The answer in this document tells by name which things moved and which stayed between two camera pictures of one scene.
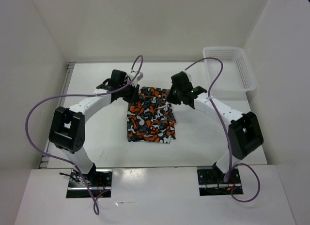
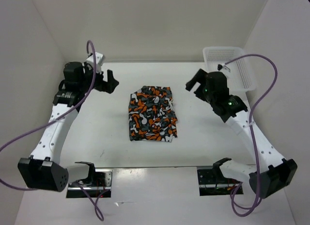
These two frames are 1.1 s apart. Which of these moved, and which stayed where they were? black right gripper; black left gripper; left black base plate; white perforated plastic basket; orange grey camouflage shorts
Moved: black right gripper; black left gripper
Stayed: left black base plate; white perforated plastic basket; orange grey camouflage shorts
